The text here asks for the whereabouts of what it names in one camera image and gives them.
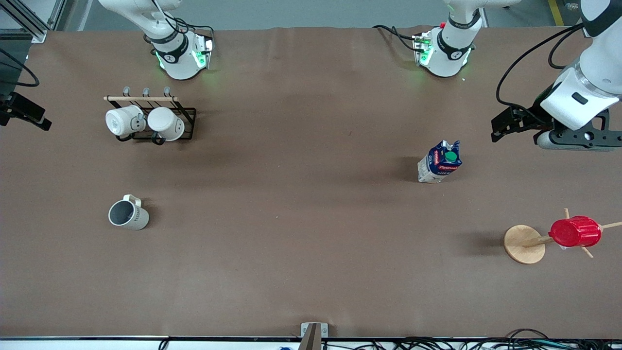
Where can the blue Pascual milk carton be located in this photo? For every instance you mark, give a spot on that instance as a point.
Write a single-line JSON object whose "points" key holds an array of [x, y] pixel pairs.
{"points": [[440, 163]]}

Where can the white mug with dark interior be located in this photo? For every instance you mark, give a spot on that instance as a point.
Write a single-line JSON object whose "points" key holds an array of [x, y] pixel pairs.
{"points": [[130, 215]]}

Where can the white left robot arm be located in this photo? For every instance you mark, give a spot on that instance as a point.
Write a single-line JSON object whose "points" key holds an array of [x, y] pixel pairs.
{"points": [[449, 51]]}

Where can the red ribbed plastic cup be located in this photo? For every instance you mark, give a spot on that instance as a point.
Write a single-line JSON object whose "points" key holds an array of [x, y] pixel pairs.
{"points": [[576, 232]]}

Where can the wooden mug tree stand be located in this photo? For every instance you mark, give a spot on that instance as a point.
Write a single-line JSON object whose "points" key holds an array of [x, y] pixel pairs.
{"points": [[524, 244]]}

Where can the black clamp device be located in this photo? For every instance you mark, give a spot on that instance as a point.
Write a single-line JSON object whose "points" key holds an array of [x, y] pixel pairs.
{"points": [[26, 113]]}

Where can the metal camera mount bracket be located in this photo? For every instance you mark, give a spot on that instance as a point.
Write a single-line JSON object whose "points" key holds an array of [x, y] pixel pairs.
{"points": [[313, 335]]}

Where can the aluminium frame profile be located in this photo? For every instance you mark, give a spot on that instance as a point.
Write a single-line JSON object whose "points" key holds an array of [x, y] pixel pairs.
{"points": [[29, 19]]}

